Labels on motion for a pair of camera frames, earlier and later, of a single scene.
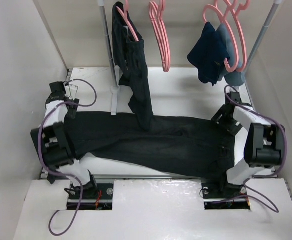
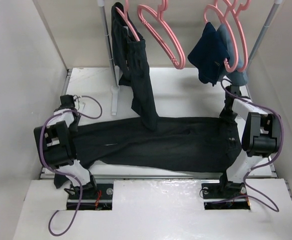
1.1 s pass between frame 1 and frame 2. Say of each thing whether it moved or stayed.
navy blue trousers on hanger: stayed
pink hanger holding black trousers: stayed
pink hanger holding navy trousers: stayed
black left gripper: moved
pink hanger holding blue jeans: stayed
